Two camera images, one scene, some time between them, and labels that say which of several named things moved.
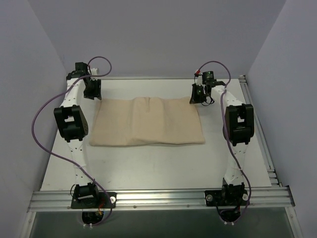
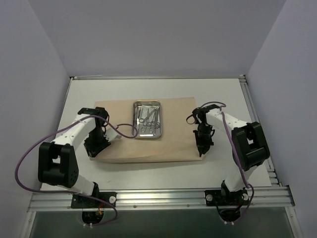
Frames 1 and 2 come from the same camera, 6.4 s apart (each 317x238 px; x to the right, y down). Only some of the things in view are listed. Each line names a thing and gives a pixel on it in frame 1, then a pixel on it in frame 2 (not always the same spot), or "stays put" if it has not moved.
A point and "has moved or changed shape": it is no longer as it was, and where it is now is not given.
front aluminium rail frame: (258, 198) stays put
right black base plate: (226, 198) stays put
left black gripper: (92, 89) -> (96, 147)
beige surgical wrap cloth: (145, 121) has moved or changed shape
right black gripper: (196, 93) -> (203, 141)
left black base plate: (101, 201) stays put
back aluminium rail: (140, 77) stays put
